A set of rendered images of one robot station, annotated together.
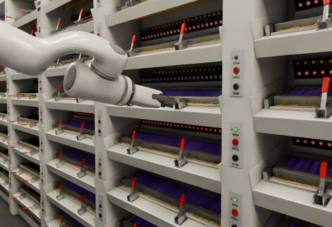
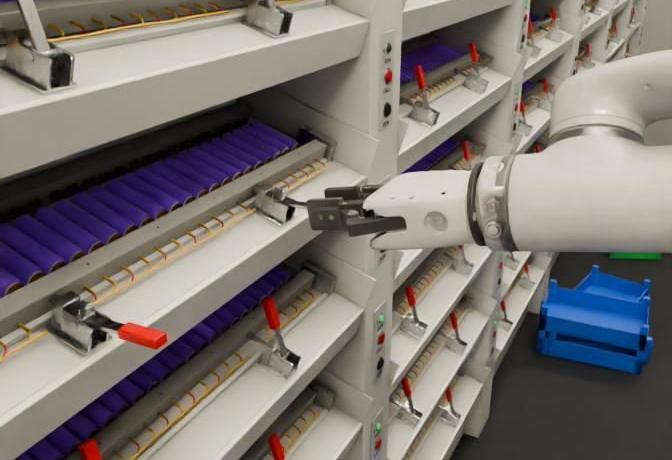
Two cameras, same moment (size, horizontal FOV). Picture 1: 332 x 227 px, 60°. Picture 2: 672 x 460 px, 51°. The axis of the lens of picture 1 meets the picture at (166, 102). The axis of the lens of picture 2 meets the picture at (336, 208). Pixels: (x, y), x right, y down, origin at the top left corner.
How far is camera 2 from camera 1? 1.29 m
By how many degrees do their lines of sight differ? 106
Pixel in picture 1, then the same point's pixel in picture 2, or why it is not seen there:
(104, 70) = not seen: hidden behind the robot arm
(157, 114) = (238, 277)
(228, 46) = (378, 23)
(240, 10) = not seen: outside the picture
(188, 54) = (312, 46)
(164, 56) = (252, 63)
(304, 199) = not seen: hidden behind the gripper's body
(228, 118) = (375, 178)
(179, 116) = (293, 239)
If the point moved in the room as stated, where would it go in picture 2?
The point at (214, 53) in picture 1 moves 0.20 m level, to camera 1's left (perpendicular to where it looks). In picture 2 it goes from (353, 40) to (431, 73)
